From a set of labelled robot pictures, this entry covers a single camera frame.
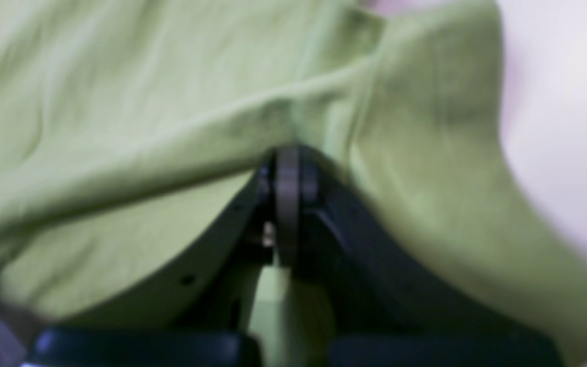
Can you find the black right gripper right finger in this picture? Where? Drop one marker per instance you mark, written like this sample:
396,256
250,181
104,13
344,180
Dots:
389,309

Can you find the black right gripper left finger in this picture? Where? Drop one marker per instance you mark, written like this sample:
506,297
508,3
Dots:
195,310

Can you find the green t-shirt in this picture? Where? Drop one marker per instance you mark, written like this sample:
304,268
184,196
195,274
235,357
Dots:
126,126

